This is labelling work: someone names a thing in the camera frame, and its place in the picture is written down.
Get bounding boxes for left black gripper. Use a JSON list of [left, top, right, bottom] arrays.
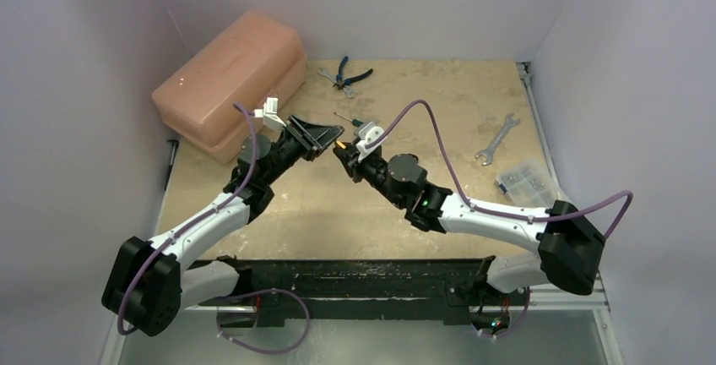
[[263, 115, 343, 187]]

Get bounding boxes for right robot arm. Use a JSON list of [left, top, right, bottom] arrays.
[[333, 141, 605, 303]]

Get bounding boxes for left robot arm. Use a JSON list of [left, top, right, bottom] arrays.
[[101, 115, 344, 336]]

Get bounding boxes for small silver wrench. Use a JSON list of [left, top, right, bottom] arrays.
[[317, 68, 357, 99]]

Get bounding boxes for pink plastic toolbox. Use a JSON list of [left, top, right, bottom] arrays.
[[151, 10, 307, 164]]

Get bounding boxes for large silver wrench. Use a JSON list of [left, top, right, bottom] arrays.
[[475, 113, 521, 166]]

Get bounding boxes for clear plastic screw box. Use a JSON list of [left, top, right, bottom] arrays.
[[494, 158, 571, 208]]

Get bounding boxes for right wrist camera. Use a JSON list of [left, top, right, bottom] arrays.
[[354, 121, 385, 162]]

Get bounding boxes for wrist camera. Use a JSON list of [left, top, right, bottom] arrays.
[[354, 121, 385, 162], [253, 97, 286, 132]]

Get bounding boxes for green handled screwdriver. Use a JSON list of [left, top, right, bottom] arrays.
[[334, 112, 364, 128]]

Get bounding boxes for blue handled pliers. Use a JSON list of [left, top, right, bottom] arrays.
[[334, 56, 374, 91]]

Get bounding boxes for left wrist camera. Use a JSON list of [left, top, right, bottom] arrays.
[[253, 97, 286, 132]]

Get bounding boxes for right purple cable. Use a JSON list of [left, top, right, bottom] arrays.
[[377, 99, 634, 241]]

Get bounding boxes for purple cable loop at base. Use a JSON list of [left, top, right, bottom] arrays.
[[215, 287, 312, 357]]

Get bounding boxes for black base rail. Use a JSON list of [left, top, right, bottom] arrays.
[[200, 256, 529, 329]]

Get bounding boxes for aluminium frame rail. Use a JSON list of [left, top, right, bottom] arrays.
[[528, 286, 608, 311]]

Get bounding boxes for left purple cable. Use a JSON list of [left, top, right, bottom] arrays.
[[116, 102, 258, 336]]

